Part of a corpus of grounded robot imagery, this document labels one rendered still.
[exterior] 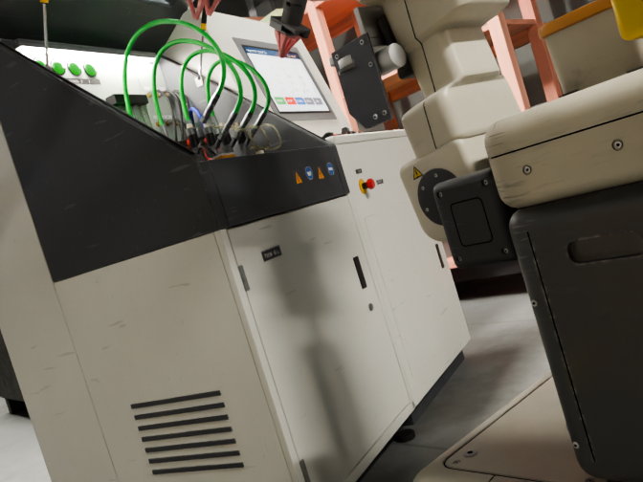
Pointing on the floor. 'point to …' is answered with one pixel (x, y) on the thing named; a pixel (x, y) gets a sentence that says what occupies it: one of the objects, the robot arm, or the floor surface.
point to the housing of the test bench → (44, 345)
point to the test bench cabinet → (189, 368)
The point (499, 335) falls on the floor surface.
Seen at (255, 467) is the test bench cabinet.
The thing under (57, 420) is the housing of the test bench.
